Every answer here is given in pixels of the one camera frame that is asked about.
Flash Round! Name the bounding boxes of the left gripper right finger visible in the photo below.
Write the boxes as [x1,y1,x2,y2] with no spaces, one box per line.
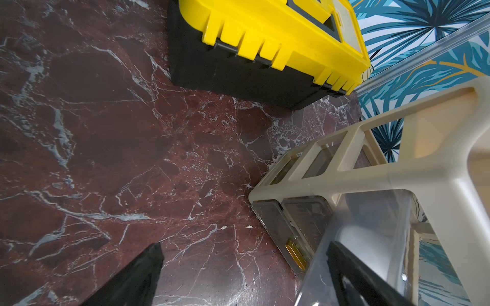
[327,242,412,305]

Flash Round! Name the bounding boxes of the beige drawer organizer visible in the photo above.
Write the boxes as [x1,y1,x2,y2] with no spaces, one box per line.
[248,76,489,305]

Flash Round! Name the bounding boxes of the right aluminium corner post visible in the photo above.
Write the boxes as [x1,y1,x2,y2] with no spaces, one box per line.
[355,14,489,95]

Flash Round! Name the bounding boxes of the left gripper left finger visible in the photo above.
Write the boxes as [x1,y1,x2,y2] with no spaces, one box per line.
[82,243,164,305]

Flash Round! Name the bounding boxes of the transparent top drawer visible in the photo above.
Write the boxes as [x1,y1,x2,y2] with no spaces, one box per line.
[296,189,471,305]

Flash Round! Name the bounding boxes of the yellow black toolbox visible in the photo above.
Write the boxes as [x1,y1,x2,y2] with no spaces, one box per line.
[167,0,371,110]

